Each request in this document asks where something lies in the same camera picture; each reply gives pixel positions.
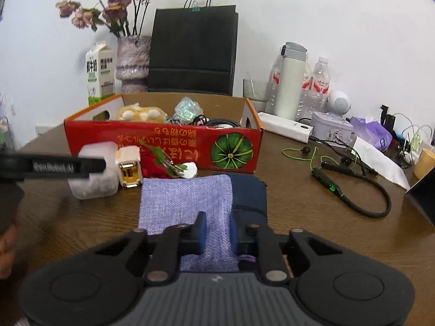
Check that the clear plastic water bottle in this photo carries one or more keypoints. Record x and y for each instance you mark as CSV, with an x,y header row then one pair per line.
x,y
274,85
319,81

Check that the purple woven pouch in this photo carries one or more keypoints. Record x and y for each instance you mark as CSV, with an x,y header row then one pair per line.
x,y
176,197

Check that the black stand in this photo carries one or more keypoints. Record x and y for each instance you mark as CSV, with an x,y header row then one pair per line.
x,y
389,122

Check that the white round speaker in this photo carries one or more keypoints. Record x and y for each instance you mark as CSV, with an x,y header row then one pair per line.
x,y
340,103

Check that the white power bank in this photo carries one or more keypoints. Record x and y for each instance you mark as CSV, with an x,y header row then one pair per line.
x,y
285,125

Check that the iridescent green wrapper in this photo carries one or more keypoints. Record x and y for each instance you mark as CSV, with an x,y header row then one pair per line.
x,y
187,110

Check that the white paper sheet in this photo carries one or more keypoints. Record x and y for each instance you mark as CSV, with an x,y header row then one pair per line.
x,y
380,163

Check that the printed grey tin box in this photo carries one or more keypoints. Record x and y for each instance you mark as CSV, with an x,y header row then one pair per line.
x,y
331,127

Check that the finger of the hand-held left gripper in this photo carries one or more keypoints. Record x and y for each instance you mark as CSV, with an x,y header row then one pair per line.
x,y
95,167

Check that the clear drinking glass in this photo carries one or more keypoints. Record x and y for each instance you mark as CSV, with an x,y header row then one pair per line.
x,y
255,91

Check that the white green milk carton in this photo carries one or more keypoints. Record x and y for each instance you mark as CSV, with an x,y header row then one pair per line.
x,y
98,74

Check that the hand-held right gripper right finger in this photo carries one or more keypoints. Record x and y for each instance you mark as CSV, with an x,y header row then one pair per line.
x,y
233,234

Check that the wooden desktop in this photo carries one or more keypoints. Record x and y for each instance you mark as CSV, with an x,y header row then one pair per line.
x,y
340,231

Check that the clear plastic jar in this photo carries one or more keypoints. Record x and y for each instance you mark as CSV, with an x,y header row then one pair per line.
x,y
98,186

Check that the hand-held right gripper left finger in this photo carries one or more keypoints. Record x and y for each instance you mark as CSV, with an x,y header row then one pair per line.
x,y
200,231

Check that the red rose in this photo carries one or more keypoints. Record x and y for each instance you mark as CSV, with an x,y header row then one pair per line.
x,y
151,166

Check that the black green neckband earphones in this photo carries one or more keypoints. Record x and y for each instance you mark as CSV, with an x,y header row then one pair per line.
x,y
334,190

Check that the yellow round container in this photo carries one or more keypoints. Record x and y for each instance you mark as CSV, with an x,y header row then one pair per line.
x,y
424,163

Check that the person's left hand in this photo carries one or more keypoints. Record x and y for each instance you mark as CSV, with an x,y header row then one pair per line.
x,y
7,254

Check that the black paper bag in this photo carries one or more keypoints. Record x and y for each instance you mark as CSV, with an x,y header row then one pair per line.
x,y
193,47

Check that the white thermos bottle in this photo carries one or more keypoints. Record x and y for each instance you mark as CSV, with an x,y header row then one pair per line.
x,y
290,85

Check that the yellow white plush toy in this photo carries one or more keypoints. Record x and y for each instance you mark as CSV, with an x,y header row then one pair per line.
x,y
142,113

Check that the purple plastic bag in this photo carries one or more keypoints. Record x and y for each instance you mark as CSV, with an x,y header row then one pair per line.
x,y
377,135

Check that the pink purple vase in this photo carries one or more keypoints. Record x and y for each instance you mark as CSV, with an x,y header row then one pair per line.
x,y
132,61

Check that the dark grey box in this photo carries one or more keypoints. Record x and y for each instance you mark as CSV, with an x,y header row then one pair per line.
x,y
423,197

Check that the dark blue zip case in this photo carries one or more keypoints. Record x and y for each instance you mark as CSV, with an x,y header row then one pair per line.
x,y
248,193

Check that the white yellow charger plug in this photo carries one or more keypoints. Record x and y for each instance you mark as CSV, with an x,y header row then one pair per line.
x,y
127,156

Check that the red cardboard box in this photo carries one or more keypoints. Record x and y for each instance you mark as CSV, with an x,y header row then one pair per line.
x,y
136,139

